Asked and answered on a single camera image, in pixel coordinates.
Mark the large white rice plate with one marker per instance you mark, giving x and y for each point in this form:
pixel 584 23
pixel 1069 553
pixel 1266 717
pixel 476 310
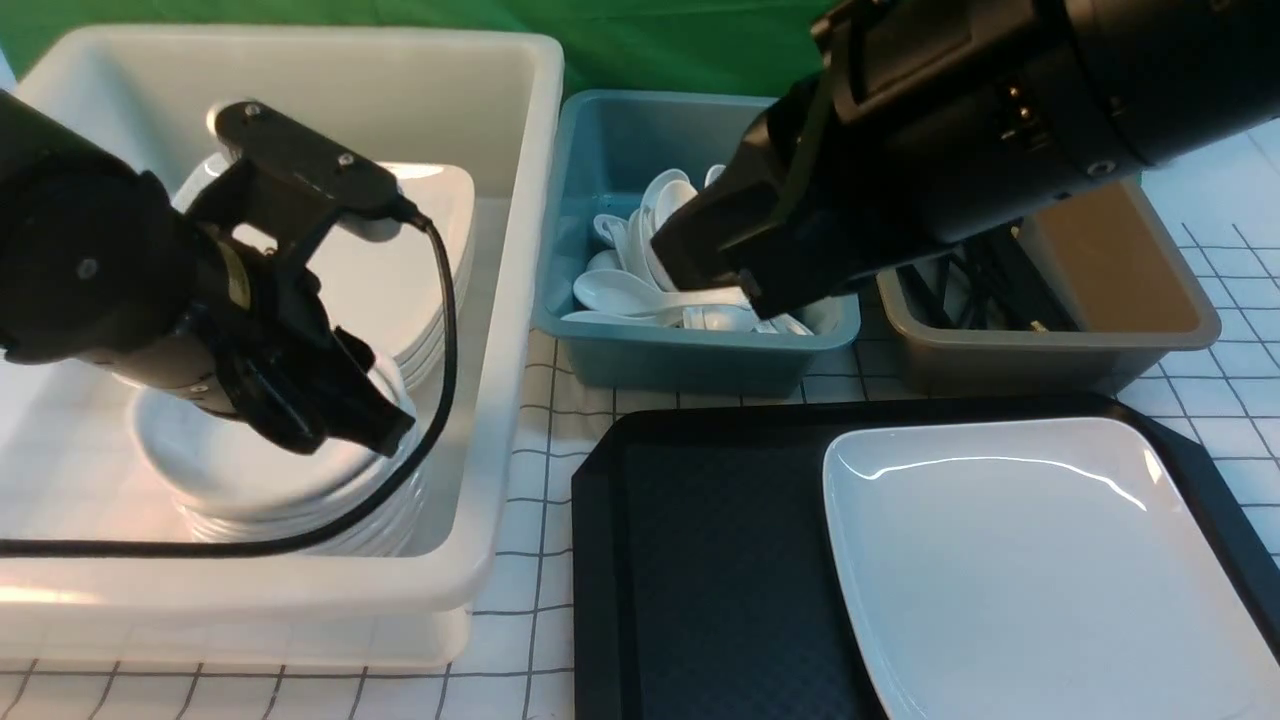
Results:
pixel 1039 569

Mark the green backdrop cloth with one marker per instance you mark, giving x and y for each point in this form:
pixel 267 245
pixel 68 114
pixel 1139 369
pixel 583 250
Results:
pixel 713 47

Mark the top stacked white square plate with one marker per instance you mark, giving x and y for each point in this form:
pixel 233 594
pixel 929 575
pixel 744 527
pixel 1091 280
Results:
pixel 388 294

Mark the brown plastic bin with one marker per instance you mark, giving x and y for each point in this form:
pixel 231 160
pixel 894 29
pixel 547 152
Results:
pixel 1108 258

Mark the black serving tray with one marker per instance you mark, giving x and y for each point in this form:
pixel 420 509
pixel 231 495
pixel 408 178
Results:
pixel 704 582

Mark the black chopsticks bundle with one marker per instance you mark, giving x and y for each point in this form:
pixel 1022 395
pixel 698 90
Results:
pixel 985 284

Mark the large white plastic bin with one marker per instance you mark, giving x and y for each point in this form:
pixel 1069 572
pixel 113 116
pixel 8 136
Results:
pixel 486 102

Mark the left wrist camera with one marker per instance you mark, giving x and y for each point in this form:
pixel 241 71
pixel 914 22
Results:
pixel 293 184

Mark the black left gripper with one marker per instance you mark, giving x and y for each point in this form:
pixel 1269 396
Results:
pixel 273 359

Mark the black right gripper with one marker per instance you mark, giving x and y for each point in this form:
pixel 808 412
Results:
pixel 809 208

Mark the white spoons pile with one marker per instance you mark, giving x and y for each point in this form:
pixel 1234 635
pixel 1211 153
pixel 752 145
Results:
pixel 623 284

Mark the white checkered tablecloth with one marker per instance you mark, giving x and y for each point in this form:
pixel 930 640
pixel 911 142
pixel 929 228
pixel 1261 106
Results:
pixel 69 464

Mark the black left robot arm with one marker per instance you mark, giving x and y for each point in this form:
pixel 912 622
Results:
pixel 96 263

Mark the teal plastic bin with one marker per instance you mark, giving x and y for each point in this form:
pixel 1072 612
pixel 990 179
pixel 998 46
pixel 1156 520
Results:
pixel 610 145

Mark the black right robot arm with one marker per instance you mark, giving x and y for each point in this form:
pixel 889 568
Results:
pixel 931 122

